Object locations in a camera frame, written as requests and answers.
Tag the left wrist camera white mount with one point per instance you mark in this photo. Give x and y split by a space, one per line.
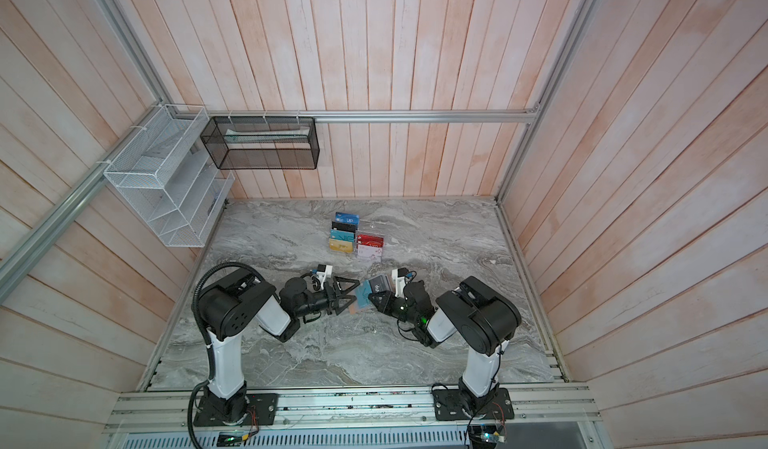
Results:
320 275

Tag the black card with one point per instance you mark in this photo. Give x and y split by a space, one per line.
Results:
346 227

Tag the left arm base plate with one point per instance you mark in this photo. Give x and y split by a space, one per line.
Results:
252 410

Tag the blue card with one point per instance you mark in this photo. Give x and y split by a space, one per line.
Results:
347 218

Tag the left aluminium wall rail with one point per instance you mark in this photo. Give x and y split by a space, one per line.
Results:
28 252

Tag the white wire mesh shelf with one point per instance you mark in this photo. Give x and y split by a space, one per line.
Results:
168 177

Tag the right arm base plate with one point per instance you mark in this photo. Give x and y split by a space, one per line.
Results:
462 405

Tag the aluminium front rail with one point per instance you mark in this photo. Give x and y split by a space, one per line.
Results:
357 407

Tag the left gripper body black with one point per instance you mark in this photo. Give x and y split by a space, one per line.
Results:
317 302

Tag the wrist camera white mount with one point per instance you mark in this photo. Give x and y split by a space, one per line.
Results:
401 277
320 275

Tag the teal VIP card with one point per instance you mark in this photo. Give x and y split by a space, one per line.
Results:
341 235

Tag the black mesh basket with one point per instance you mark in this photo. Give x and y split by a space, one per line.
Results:
262 142

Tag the yellow VIP card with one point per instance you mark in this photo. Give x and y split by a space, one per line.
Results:
341 245

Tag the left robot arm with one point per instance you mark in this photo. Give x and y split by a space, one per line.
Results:
229 296

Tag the white pink card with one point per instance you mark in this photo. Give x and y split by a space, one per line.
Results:
369 253

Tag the red card on stand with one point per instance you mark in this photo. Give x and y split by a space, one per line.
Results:
369 240

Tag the dark card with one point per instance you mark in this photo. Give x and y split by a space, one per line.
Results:
380 283

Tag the horizontal aluminium wall rail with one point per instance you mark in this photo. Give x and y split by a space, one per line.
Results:
391 116

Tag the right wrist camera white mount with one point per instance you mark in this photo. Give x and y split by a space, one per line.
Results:
401 277

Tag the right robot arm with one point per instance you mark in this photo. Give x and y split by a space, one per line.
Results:
484 318

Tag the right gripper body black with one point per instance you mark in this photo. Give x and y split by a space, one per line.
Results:
400 309

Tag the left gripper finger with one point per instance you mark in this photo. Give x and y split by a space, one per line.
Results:
339 304
344 285

